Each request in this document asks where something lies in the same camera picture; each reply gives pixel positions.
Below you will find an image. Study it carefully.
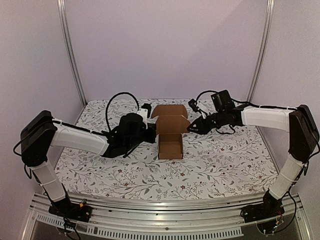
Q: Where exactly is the brown cardboard box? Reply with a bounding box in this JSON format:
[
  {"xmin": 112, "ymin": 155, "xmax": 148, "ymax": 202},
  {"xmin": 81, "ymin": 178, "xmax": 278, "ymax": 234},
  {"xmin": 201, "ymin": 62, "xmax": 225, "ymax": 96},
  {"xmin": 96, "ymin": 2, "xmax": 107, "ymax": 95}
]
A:
[{"xmin": 151, "ymin": 104, "xmax": 191, "ymax": 160}]

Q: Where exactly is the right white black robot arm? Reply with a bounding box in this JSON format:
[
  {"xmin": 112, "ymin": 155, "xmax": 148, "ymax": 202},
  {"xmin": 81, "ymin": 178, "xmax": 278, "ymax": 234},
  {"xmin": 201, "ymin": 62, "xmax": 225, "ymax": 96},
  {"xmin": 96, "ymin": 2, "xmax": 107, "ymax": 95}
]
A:
[{"xmin": 188, "ymin": 89, "xmax": 320, "ymax": 218}]

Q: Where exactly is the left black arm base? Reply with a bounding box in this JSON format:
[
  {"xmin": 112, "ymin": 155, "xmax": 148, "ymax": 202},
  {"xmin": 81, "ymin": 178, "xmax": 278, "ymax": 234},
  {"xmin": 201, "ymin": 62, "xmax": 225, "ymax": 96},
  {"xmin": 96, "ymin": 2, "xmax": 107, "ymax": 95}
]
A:
[{"xmin": 48, "ymin": 193, "xmax": 93, "ymax": 223}]

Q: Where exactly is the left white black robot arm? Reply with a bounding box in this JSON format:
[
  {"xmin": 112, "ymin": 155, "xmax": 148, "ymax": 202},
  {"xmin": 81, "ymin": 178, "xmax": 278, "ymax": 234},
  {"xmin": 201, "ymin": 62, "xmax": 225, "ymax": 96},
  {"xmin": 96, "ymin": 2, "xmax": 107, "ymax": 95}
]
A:
[{"xmin": 12, "ymin": 109, "xmax": 157, "ymax": 217}]

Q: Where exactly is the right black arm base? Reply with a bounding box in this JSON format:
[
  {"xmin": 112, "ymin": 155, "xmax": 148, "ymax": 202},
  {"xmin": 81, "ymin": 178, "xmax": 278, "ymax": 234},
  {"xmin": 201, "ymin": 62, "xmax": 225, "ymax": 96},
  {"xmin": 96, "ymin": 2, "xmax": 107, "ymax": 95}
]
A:
[{"xmin": 240, "ymin": 190, "xmax": 285, "ymax": 223}]

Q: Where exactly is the floral patterned table mat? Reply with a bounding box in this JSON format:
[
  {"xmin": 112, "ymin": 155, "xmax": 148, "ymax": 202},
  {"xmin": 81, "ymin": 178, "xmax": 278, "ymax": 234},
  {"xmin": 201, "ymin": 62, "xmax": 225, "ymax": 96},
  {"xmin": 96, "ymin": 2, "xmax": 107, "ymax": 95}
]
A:
[{"xmin": 49, "ymin": 98, "xmax": 279, "ymax": 202}]

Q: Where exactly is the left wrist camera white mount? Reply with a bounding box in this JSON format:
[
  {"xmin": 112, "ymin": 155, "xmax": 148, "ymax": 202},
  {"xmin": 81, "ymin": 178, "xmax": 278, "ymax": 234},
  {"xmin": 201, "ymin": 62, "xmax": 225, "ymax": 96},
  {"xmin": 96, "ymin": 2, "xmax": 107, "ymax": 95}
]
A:
[{"xmin": 137, "ymin": 103, "xmax": 152, "ymax": 125}]

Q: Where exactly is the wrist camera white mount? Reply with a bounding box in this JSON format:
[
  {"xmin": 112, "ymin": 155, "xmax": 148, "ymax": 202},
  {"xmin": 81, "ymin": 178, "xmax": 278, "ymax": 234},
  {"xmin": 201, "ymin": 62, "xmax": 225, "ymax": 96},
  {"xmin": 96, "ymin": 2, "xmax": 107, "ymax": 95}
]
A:
[
  {"xmin": 137, "ymin": 103, "xmax": 152, "ymax": 125},
  {"xmin": 188, "ymin": 98, "xmax": 210, "ymax": 119}
]

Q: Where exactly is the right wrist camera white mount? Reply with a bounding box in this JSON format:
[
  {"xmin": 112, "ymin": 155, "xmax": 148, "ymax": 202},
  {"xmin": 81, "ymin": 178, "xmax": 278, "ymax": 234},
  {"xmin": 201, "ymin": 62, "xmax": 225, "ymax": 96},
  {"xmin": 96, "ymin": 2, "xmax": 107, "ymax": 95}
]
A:
[{"xmin": 188, "ymin": 98, "xmax": 210, "ymax": 119}]

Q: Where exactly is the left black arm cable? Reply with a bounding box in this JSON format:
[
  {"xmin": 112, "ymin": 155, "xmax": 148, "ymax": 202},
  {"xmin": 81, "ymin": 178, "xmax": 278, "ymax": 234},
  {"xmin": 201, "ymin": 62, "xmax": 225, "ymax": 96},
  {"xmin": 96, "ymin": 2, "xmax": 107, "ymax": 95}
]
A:
[{"xmin": 105, "ymin": 92, "xmax": 140, "ymax": 133}]

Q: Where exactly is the aluminium front rail frame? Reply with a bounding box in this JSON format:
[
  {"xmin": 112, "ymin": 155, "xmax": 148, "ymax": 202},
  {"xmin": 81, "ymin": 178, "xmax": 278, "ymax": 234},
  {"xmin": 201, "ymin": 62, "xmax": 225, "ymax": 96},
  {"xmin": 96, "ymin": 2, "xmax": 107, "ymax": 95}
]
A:
[{"xmin": 19, "ymin": 191, "xmax": 312, "ymax": 240}]

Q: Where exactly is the right aluminium frame post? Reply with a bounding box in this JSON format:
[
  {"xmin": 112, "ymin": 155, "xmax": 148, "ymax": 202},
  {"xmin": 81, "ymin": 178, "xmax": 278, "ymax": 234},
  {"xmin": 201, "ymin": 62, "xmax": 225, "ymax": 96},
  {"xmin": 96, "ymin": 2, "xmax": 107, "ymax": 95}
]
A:
[{"xmin": 246, "ymin": 0, "xmax": 275, "ymax": 102}]

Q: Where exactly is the aluminium frame post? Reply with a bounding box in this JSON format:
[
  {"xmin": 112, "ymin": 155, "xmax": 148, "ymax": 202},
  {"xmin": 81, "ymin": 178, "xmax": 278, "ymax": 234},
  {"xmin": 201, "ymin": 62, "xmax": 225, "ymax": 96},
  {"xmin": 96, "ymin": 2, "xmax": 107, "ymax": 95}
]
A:
[
  {"xmin": 246, "ymin": 0, "xmax": 275, "ymax": 102},
  {"xmin": 56, "ymin": 0, "xmax": 88, "ymax": 107}
]

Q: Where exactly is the left aluminium frame post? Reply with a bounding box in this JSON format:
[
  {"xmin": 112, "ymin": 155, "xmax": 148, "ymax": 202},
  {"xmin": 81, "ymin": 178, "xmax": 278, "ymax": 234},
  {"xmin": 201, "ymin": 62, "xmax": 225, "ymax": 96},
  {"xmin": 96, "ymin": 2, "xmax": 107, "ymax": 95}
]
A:
[{"xmin": 56, "ymin": 0, "xmax": 88, "ymax": 107}]

